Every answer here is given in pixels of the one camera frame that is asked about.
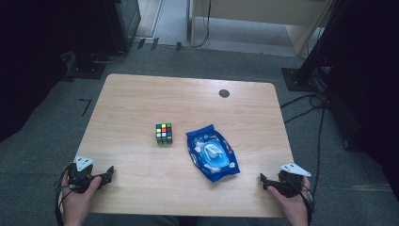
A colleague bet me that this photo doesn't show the dark curtain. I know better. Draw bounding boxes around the dark curtain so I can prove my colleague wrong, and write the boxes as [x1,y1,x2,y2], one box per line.
[0,0,78,144]
[323,0,399,203]

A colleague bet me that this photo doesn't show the black looped floor cables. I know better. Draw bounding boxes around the black looped floor cables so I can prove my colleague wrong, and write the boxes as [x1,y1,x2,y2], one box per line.
[279,91,329,125]

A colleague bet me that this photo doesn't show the dark cabinet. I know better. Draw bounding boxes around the dark cabinet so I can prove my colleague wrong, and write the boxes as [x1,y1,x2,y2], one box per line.
[73,0,143,64]

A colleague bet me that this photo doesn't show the light wooden cabinet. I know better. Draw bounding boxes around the light wooden cabinet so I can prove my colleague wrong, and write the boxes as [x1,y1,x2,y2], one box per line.
[187,0,334,58]

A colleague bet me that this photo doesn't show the hand-held gripper black cable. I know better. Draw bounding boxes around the hand-held gripper black cable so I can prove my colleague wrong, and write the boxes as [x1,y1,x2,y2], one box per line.
[295,175,315,226]
[54,165,73,226]

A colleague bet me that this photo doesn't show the blue wet wipes pack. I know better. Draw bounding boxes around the blue wet wipes pack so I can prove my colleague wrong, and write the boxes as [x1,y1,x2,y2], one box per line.
[185,123,241,184]

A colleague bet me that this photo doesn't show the black metal stand with base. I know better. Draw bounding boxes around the black metal stand with base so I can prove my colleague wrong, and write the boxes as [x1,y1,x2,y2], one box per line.
[280,0,350,93]

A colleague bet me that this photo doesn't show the right hand-held gripper black cable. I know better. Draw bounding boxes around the right hand-held gripper black cable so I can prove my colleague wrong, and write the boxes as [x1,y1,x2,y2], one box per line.
[295,175,315,226]

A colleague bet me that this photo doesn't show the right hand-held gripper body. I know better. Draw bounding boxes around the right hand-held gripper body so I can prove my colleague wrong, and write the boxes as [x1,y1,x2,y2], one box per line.
[276,162,312,199]

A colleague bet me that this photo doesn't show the person's left hand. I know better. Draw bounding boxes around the person's left hand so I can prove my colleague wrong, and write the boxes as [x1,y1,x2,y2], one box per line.
[59,170,104,226]

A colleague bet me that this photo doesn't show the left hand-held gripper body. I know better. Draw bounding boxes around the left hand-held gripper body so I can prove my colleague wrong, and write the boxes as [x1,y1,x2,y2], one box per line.
[67,155,102,194]

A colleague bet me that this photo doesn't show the person's right hand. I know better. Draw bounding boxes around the person's right hand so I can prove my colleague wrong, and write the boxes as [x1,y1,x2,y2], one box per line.
[266,175,312,226]

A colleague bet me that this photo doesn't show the black flat base plate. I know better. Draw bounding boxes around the black flat base plate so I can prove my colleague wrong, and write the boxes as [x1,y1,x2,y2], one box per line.
[65,59,108,81]

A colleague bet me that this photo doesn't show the left hand-held gripper black cable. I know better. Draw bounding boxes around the left hand-held gripper black cable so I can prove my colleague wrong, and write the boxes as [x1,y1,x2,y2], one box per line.
[54,165,73,226]

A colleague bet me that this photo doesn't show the long black floor cable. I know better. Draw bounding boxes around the long black floor cable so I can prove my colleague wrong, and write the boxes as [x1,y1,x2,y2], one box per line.
[310,103,327,202]

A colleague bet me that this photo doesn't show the thin black hanging cable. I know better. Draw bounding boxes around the thin black hanging cable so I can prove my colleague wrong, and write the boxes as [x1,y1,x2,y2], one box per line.
[191,0,213,49]

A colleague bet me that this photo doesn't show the multicoloured puzzle cube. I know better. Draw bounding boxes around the multicoloured puzzle cube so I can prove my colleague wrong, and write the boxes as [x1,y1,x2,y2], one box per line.
[155,122,174,146]

